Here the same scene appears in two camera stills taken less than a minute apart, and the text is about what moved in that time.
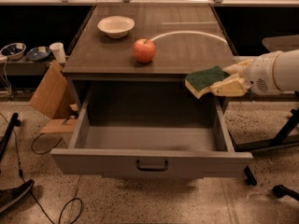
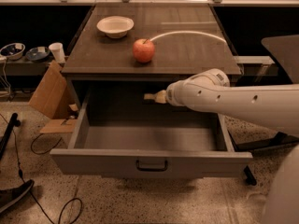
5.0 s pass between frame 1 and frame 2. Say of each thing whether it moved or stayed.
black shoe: stayed
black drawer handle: stayed
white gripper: moved
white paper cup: stayed
